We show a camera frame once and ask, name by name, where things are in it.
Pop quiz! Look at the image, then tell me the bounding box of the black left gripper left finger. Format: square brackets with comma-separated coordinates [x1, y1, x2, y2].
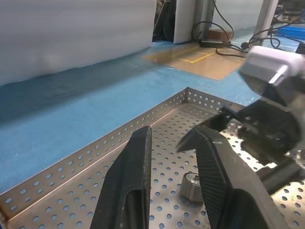
[89, 125, 153, 229]

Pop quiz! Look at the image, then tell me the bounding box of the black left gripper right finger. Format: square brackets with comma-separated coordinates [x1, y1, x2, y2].
[192, 125, 290, 229]

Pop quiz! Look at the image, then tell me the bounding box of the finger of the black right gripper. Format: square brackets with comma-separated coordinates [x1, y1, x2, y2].
[258, 159, 305, 194]
[175, 107, 242, 153]

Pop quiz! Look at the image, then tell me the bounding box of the brown cardboard box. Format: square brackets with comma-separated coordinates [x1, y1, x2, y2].
[208, 29, 233, 41]

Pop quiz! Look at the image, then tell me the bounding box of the perforated metal tray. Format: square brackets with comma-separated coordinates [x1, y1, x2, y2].
[0, 87, 305, 229]

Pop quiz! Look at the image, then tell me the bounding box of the brown mat with yellow tape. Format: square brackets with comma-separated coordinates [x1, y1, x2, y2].
[140, 44, 246, 81]

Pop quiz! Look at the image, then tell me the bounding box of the blue plastic crate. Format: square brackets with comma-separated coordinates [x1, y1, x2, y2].
[276, 26, 305, 40]

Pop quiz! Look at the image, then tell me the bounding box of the white foam board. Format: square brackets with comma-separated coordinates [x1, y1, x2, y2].
[173, 0, 198, 45]

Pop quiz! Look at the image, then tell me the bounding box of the black equipment pile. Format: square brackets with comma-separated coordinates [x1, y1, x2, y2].
[152, 0, 177, 43]

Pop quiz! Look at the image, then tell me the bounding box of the white backdrop sheet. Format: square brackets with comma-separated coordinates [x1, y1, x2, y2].
[0, 0, 155, 85]

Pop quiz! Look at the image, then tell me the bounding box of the black power cable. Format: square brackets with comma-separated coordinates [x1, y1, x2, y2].
[215, 46, 248, 59]

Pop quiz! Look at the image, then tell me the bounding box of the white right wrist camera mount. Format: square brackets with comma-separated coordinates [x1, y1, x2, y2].
[238, 45, 305, 113]

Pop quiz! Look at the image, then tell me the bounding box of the black hanging cable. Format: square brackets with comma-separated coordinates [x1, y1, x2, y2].
[213, 0, 235, 34]

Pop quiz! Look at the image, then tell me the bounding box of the grey metal frame post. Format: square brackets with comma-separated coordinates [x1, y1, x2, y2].
[254, 0, 279, 46]

